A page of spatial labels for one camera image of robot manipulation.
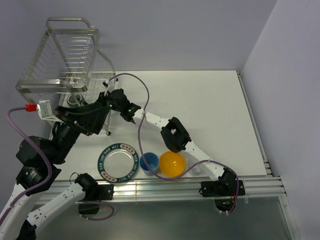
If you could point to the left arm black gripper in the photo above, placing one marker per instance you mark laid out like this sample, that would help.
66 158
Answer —
64 113

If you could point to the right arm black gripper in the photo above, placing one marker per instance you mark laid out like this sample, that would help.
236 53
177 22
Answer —
102 98

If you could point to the dark grey mug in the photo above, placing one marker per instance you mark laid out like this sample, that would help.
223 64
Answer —
74 100

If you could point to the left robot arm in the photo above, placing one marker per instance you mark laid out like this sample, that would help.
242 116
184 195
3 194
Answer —
39 157

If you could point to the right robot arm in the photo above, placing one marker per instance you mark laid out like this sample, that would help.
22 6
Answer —
224 181

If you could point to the metal dish rack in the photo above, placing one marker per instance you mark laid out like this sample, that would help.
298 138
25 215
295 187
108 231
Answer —
67 60

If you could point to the white plate green rim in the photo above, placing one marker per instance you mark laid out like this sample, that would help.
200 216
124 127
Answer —
118 163

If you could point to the blue plastic cup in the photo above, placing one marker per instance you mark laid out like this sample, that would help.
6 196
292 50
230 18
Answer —
149 163

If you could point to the yellow plastic bowl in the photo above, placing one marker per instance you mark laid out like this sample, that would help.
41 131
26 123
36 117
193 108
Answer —
172 164

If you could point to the clear glass cup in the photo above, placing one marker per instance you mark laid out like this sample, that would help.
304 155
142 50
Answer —
195 169

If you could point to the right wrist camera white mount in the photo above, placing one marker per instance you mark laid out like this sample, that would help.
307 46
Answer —
109 86

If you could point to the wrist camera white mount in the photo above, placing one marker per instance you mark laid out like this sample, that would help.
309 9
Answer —
45 112
109 86

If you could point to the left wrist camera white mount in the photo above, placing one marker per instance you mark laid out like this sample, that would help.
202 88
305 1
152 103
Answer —
45 112

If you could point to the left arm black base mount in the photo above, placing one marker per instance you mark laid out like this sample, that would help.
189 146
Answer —
93 202

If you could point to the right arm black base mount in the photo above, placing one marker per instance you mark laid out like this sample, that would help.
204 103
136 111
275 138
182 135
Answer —
227 194

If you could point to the aluminium table edge rail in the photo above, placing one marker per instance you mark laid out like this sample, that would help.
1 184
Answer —
184 189

